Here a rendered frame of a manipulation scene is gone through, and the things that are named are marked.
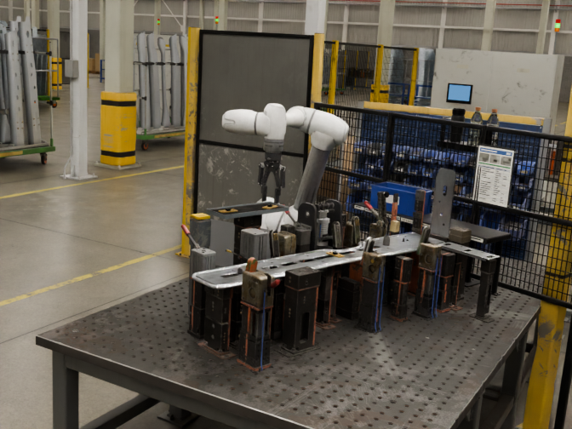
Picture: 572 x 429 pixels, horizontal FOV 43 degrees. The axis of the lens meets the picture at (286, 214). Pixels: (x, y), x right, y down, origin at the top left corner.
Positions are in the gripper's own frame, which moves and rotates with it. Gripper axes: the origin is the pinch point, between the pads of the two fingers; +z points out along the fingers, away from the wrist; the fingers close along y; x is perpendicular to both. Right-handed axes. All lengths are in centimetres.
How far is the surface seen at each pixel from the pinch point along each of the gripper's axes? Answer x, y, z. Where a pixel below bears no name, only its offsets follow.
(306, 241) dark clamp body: 2.4, 18.5, 18.5
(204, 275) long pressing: -61, 9, 21
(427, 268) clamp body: 30, 67, 28
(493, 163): 94, 75, -15
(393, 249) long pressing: 27, 51, 21
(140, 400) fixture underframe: -39, -41, 98
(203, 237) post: -36.8, -9.7, 14.4
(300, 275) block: -44, 41, 18
